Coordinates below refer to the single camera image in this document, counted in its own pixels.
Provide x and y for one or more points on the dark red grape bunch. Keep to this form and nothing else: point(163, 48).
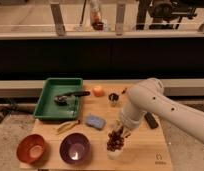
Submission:
point(115, 142)

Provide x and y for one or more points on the black-handled ladle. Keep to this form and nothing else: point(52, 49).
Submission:
point(62, 98)

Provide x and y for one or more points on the black machine on shelf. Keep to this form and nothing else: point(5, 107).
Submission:
point(165, 14)

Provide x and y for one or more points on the black rectangular remote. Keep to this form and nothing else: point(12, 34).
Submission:
point(151, 121)

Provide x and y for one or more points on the yellow banana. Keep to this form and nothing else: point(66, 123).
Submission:
point(66, 126)

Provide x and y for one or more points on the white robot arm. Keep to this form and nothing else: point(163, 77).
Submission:
point(147, 96)

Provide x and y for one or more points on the purple bowl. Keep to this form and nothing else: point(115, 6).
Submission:
point(75, 149)

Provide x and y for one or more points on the blue sponge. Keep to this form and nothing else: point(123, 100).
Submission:
point(94, 121)

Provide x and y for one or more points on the green plastic tray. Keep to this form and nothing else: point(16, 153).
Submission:
point(48, 110)

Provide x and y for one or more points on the white paper cup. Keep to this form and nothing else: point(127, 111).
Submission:
point(114, 154)

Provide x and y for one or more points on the wooden cutting board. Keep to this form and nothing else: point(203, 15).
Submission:
point(144, 150)

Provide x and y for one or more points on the orange-red bowl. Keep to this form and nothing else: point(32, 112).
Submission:
point(31, 148)

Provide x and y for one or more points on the orange fruit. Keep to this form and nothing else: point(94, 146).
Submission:
point(98, 91)

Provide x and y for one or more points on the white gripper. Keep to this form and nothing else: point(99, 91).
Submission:
point(122, 130)

